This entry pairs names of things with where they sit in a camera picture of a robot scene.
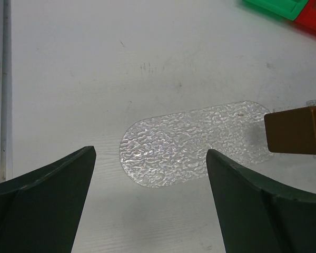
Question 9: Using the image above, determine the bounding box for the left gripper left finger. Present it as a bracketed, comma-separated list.
[0, 146, 96, 252]

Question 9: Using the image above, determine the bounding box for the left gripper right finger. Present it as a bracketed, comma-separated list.
[206, 150, 316, 252]

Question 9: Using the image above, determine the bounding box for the clear rack with brown ends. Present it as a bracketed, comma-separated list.
[264, 100, 316, 155]

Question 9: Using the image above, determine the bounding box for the clear textured acrylic tray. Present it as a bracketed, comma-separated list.
[119, 101, 272, 188]

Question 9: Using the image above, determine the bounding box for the red bin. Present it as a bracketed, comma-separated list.
[293, 0, 316, 37]

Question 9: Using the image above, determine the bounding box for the far green bin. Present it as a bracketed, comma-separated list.
[246, 0, 308, 21]

